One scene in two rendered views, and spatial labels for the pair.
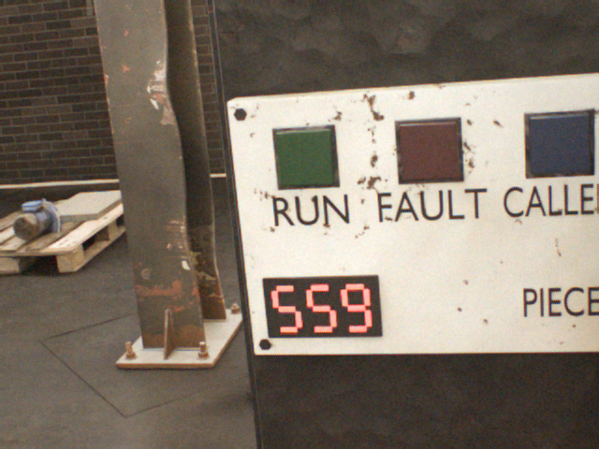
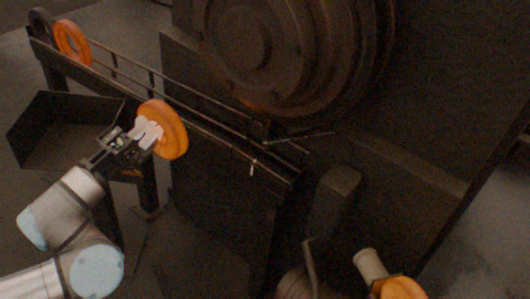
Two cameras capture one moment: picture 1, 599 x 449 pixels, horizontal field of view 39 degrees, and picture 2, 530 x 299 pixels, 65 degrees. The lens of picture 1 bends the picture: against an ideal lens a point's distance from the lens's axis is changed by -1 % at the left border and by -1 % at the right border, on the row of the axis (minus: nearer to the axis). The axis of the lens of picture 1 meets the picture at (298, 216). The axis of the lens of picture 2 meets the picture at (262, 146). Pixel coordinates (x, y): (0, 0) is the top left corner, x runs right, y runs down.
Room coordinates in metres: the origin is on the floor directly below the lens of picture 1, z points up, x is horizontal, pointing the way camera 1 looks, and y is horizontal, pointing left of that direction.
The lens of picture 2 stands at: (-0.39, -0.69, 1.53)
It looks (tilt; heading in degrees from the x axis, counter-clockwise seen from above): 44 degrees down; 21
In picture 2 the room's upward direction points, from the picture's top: 7 degrees clockwise
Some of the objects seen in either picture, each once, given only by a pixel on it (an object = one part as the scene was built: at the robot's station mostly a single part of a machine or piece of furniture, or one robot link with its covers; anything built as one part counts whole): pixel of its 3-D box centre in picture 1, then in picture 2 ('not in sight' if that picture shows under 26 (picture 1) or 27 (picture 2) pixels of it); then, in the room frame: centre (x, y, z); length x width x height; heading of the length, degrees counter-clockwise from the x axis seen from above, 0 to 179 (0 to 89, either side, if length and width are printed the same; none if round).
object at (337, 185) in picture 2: not in sight; (333, 206); (0.33, -0.63, 0.68); 0.11 x 0.08 x 0.24; 168
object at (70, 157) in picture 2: not in sight; (93, 195); (0.21, 0.14, 0.36); 0.26 x 0.20 x 0.72; 113
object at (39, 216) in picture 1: (45, 215); not in sight; (4.76, 1.45, 0.25); 0.40 x 0.24 x 0.22; 168
